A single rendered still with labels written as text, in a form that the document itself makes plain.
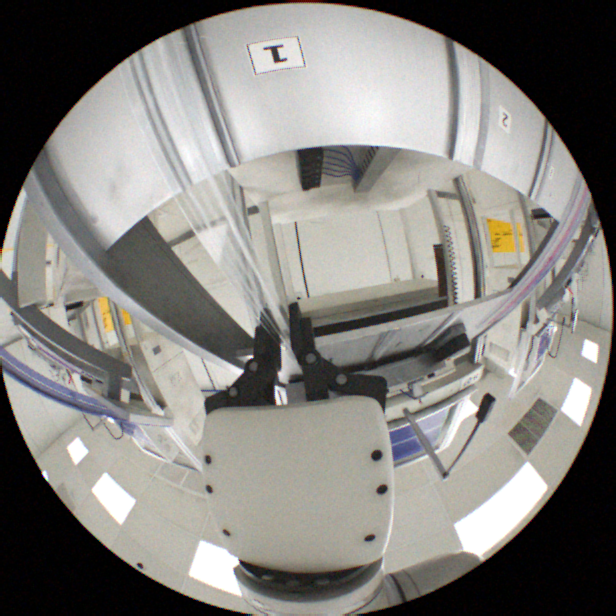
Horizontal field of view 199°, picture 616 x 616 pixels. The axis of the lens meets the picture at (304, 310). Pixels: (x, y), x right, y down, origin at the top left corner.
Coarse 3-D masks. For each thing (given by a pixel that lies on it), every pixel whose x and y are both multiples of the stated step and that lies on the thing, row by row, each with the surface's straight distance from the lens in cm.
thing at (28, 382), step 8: (8, 368) 28; (16, 368) 28; (16, 376) 27; (24, 376) 27; (24, 384) 27; (32, 384) 27; (40, 384) 27; (40, 392) 27; (48, 392) 27; (56, 392) 27; (56, 400) 27; (64, 400) 27; (72, 400) 27; (72, 408) 27; (80, 408) 27; (88, 408) 28; (96, 408) 28; (104, 416) 28; (112, 416) 29; (144, 424) 31; (152, 424) 32
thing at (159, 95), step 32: (128, 64) 7; (160, 64) 6; (128, 96) 7; (160, 96) 6; (192, 96) 7; (160, 128) 6; (192, 128) 5; (160, 160) 6; (192, 160) 5; (192, 192) 6; (224, 192) 6; (192, 224) 6; (224, 224) 6; (224, 256) 7; (256, 256) 7; (256, 288) 8; (288, 320) 12; (288, 352) 15
